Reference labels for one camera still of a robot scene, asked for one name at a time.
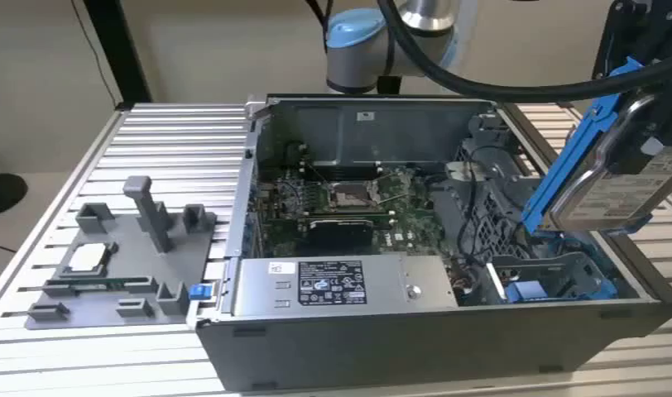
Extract grey parts rack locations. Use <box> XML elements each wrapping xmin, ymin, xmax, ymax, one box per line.
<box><xmin>23</xmin><ymin>175</ymin><xmax>222</xmax><ymax>332</ymax></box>

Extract locking lever wire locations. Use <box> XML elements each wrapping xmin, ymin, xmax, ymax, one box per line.
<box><xmin>302</xmin><ymin>158</ymin><xmax>338</xmax><ymax>186</ymax></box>

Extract silver power supply unit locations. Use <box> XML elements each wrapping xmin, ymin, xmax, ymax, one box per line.
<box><xmin>229</xmin><ymin>254</ymin><xmax>461</xmax><ymax>312</ymax></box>

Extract black graphics card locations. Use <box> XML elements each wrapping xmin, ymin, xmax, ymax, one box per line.
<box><xmin>297</xmin><ymin>218</ymin><xmax>377</xmax><ymax>256</ymax></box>

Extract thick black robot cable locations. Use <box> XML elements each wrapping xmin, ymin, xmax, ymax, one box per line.
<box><xmin>374</xmin><ymin>0</ymin><xmax>672</xmax><ymax>103</ymax></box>

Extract black cables behind arm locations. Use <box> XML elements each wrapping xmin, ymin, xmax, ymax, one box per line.
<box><xmin>305</xmin><ymin>0</ymin><xmax>338</xmax><ymax>26</ymax></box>

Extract thin black wire in case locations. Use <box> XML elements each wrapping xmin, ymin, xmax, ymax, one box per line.
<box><xmin>459</xmin><ymin>144</ymin><xmax>516</xmax><ymax>266</ymax></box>

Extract RAM slot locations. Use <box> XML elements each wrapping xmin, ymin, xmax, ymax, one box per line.
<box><xmin>298</xmin><ymin>208</ymin><xmax>397</xmax><ymax>219</ymax></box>

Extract blue case latch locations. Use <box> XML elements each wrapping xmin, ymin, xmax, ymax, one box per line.
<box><xmin>186</xmin><ymin>282</ymin><xmax>214</xmax><ymax>302</ymax></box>

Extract silver CPU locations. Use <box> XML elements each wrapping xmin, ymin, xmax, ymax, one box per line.
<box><xmin>69</xmin><ymin>243</ymin><xmax>110</xmax><ymax>273</ymax></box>

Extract CPU socket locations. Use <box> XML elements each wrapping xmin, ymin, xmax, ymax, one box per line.
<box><xmin>324</xmin><ymin>179</ymin><xmax>385</xmax><ymax>210</ymax></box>

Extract hard disk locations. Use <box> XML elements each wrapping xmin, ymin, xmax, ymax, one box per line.
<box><xmin>521</xmin><ymin>56</ymin><xmax>672</xmax><ymax>242</ymax></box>

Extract disk bay with blue rails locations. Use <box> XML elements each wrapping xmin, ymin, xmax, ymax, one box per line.
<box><xmin>485</xmin><ymin>231</ymin><xmax>648</xmax><ymax>308</ymax></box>

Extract green RAM stick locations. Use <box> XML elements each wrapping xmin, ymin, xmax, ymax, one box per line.
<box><xmin>45</xmin><ymin>278</ymin><xmax>153</xmax><ymax>291</ymax></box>

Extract grey metal drive cage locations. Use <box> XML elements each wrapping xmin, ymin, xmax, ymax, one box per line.
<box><xmin>428</xmin><ymin>136</ymin><xmax>543</xmax><ymax>266</ymax></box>

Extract grey open PC case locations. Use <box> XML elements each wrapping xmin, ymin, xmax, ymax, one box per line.
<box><xmin>185</xmin><ymin>93</ymin><xmax>672</xmax><ymax>392</ymax></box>

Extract black round stand base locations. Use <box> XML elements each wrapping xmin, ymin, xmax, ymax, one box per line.
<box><xmin>0</xmin><ymin>173</ymin><xmax>30</xmax><ymax>219</ymax></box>

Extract black upright post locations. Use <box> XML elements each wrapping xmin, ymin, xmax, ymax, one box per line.
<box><xmin>85</xmin><ymin>0</ymin><xmax>153</xmax><ymax>105</ymax></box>

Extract green motherboard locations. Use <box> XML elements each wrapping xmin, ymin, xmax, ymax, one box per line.
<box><xmin>252</xmin><ymin>161</ymin><xmax>465</xmax><ymax>260</ymax></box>

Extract thin black wall cable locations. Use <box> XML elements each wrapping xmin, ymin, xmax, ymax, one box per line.
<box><xmin>70</xmin><ymin>0</ymin><xmax>123</xmax><ymax>111</ymax></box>

